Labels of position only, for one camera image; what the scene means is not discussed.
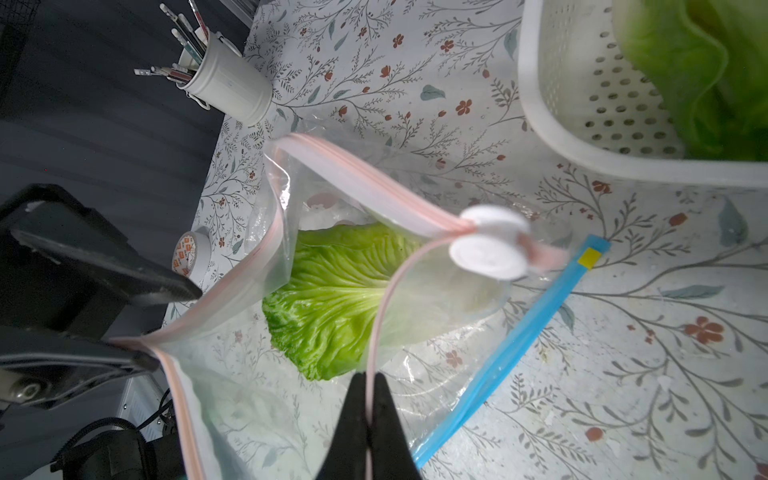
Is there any clear zip-top bag pink seal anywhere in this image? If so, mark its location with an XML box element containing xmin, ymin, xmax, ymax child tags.
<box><xmin>133</xmin><ymin>132</ymin><xmax>581</xmax><ymax>479</ymax></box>

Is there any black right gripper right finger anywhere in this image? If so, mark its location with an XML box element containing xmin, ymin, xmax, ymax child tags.
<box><xmin>368</xmin><ymin>373</ymin><xmax>422</xmax><ymax>480</ymax></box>

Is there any small white object on table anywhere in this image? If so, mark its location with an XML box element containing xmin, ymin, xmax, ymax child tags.
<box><xmin>171</xmin><ymin>227</ymin><xmax>212</xmax><ymax>283</ymax></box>

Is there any white cup pen holder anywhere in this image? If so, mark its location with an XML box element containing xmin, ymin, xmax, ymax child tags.
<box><xmin>133</xmin><ymin>0</ymin><xmax>275</xmax><ymax>128</ymax></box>

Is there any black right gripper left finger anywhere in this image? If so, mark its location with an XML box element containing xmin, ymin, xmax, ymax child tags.
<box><xmin>316</xmin><ymin>373</ymin><xmax>368</xmax><ymax>480</ymax></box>

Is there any chinese cabbage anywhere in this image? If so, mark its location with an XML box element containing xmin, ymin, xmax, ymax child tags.
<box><xmin>612</xmin><ymin>0</ymin><xmax>767</xmax><ymax>162</ymax></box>
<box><xmin>262</xmin><ymin>223</ymin><xmax>422</xmax><ymax>381</ymax></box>

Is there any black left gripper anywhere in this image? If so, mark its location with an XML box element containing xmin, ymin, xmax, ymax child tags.
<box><xmin>1</xmin><ymin>184</ymin><xmax>202</xmax><ymax>410</ymax></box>

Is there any clear zip-top bag blue seal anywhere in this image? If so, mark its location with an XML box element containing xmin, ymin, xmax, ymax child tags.
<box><xmin>195</xmin><ymin>236</ymin><xmax>610</xmax><ymax>479</ymax></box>

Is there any white perforated plastic basket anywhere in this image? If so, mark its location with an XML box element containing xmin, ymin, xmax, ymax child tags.
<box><xmin>518</xmin><ymin>1</ymin><xmax>767</xmax><ymax>188</ymax></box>

